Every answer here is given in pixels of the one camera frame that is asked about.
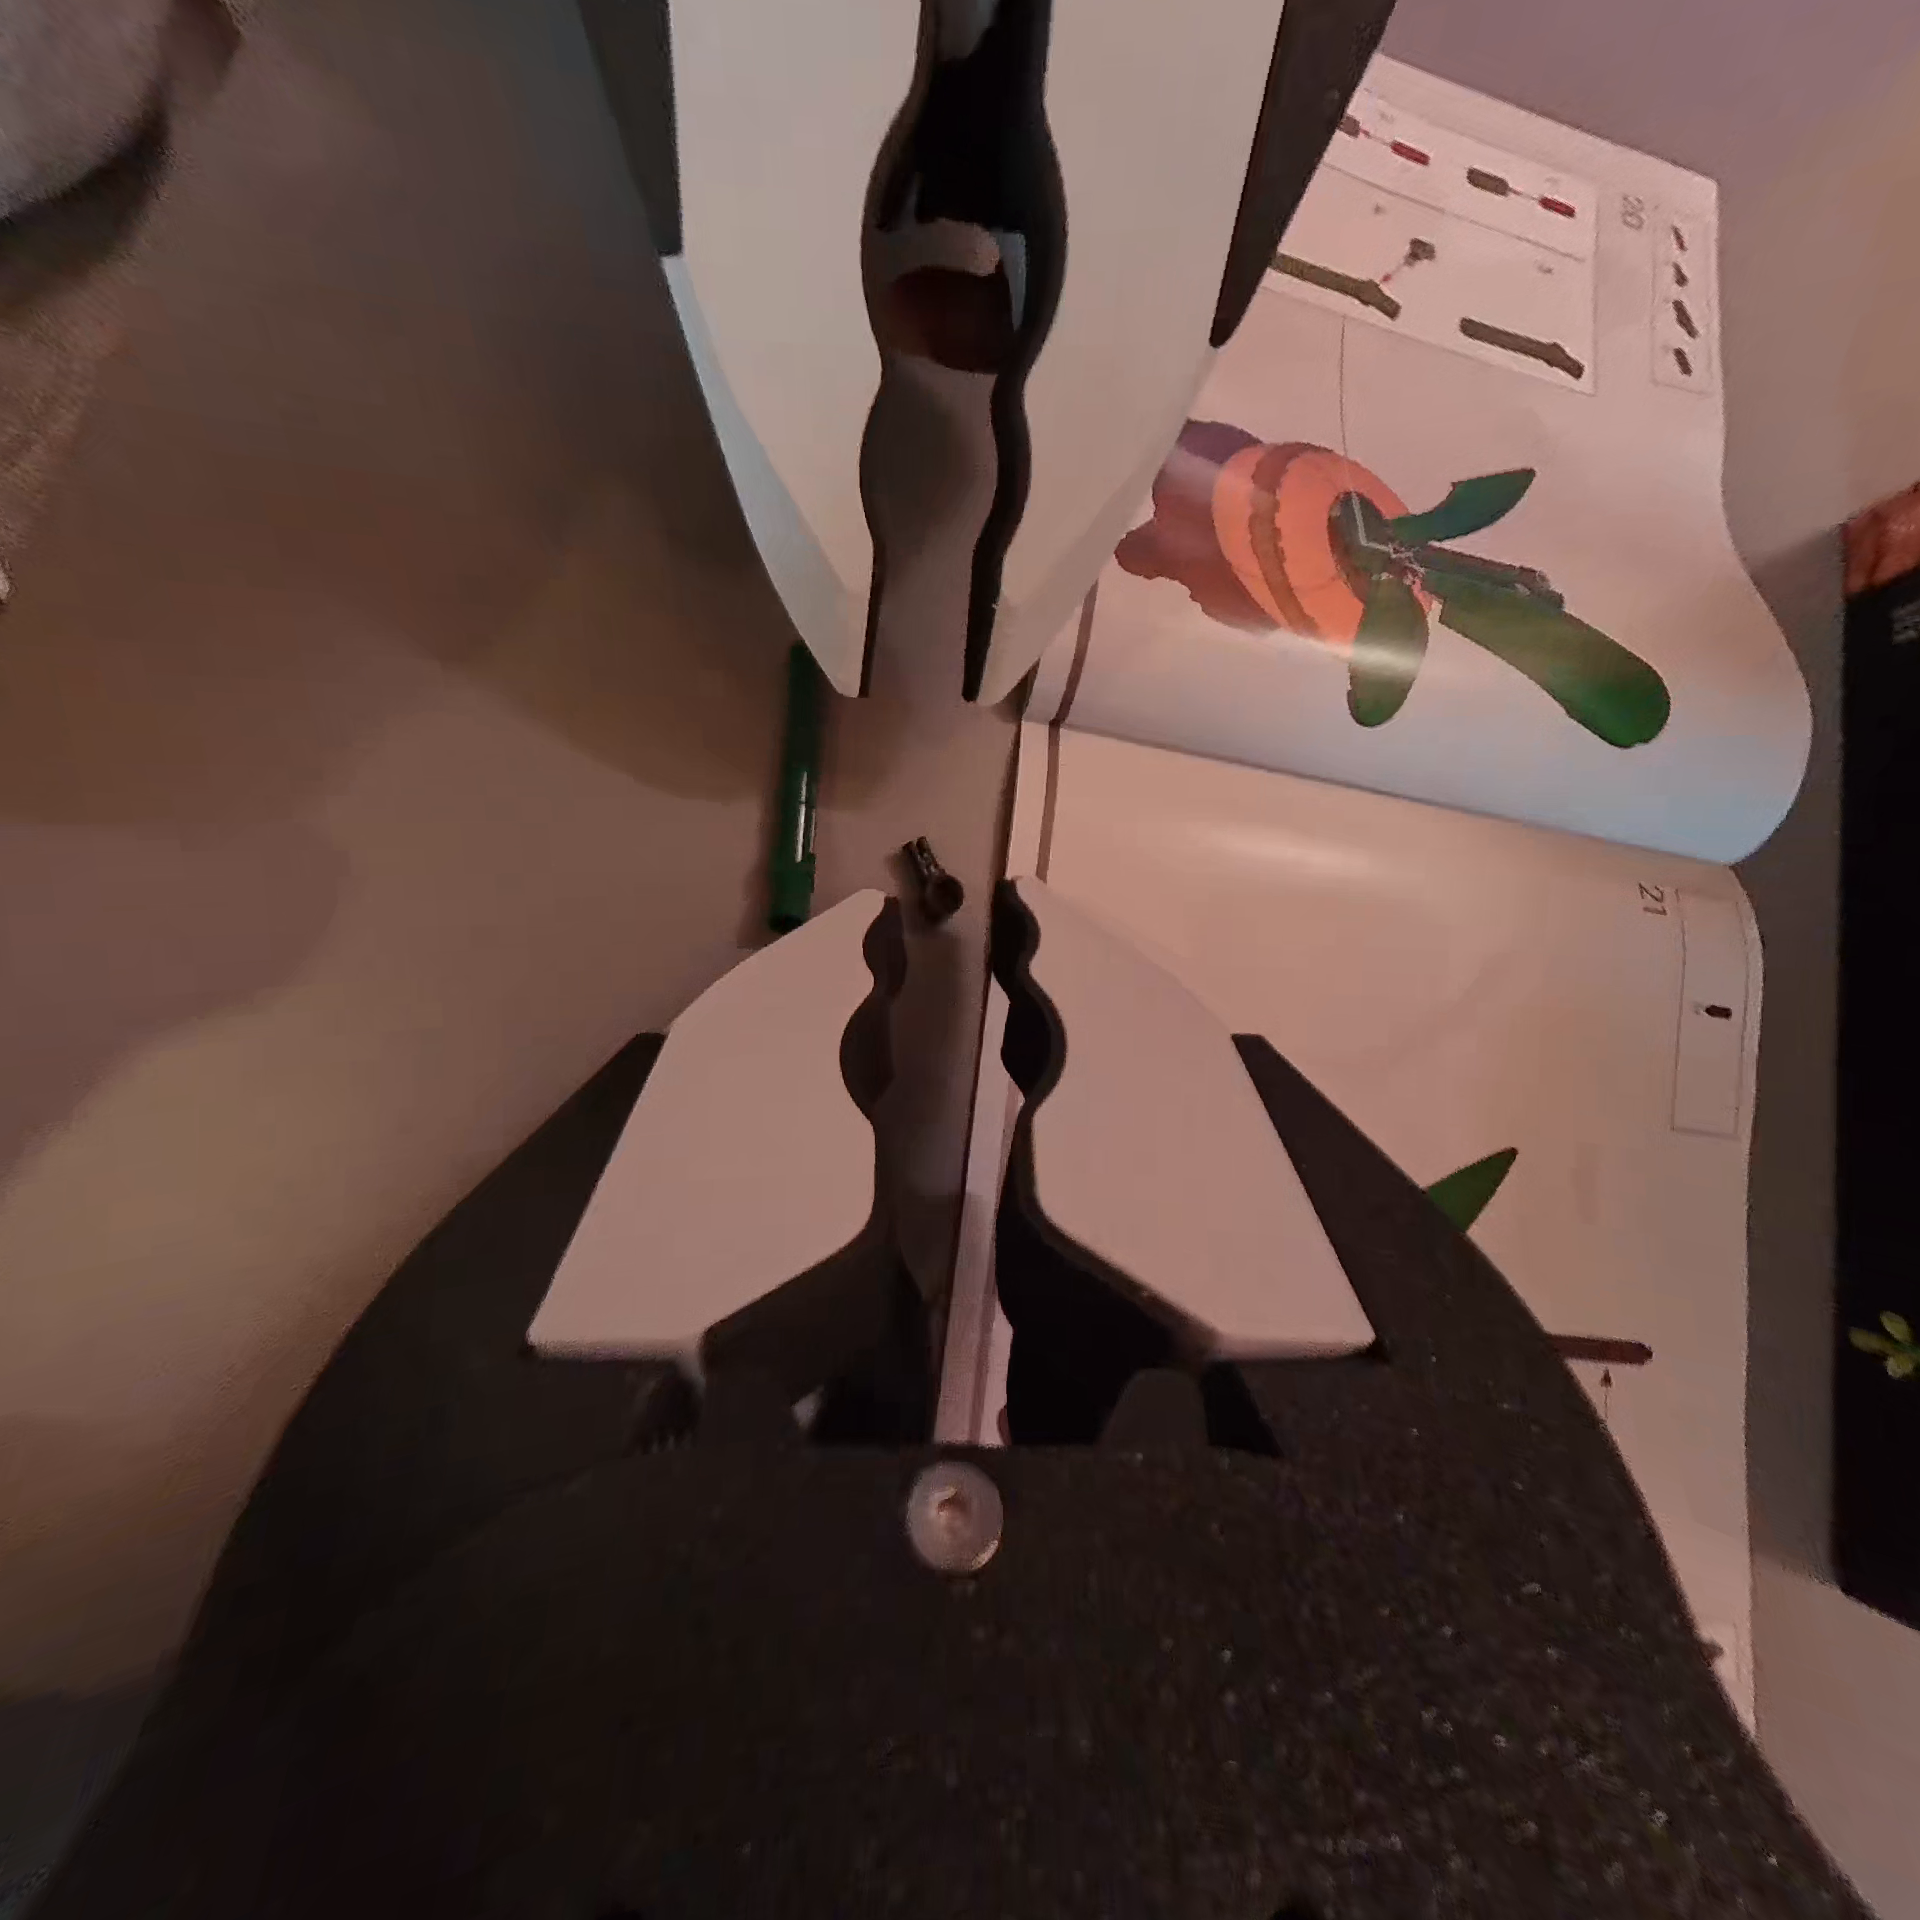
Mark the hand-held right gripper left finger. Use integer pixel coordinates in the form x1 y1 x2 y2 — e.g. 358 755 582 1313
525 888 924 1374

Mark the black orchid toy set box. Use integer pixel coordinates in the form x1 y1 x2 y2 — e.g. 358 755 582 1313
1838 481 1920 1631

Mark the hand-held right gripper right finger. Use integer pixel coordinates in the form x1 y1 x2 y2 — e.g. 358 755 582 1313
987 879 1377 1368

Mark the dark green toy stem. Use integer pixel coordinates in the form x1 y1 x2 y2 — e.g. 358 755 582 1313
769 646 826 935

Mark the grey desk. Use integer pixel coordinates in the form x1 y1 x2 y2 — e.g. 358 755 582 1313
0 0 1920 1906

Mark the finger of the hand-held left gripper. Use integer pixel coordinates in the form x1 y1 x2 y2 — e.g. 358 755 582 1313
964 0 1297 707
657 0 921 704

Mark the open building instruction booklet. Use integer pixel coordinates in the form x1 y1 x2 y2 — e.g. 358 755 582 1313
937 54 1818 1728

